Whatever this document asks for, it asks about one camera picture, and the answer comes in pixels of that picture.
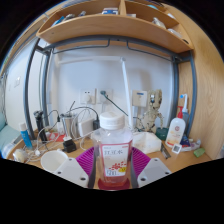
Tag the white desk lamp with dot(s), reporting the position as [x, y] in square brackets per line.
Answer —
[126, 93]

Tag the blue tube bottle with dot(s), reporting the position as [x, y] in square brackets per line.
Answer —
[26, 136]

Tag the clear bottle with pink drink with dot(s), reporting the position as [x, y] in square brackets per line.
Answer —
[112, 156]

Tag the white power adapter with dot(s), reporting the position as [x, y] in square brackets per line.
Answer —
[86, 126]

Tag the wooden shelf unit with items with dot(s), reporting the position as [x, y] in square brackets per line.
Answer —
[110, 26]

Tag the tree creature figurine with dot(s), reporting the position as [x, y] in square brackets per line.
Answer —
[151, 113]

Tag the teal pillow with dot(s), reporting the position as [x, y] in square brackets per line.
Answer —
[6, 136]

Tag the white plastic box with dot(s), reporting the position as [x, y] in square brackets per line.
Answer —
[148, 141]

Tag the white pump bottle red top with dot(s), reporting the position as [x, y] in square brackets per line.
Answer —
[175, 131]

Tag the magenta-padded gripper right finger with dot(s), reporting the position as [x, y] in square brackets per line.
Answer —
[141, 161]

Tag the small green pack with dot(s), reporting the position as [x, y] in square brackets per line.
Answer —
[199, 152]

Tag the cream round container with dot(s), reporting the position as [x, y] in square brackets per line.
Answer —
[20, 155]

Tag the steel tumbler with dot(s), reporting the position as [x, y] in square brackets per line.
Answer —
[69, 125]

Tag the black charger block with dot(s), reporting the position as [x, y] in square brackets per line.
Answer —
[69, 145]

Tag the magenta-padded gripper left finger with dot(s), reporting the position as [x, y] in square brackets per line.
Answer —
[83, 161]

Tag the black electric shaver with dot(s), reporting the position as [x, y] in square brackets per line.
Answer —
[40, 123]

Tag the clear spray bottle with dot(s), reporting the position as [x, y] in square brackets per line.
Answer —
[185, 113]

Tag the small white square clock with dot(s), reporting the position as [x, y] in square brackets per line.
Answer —
[176, 148]

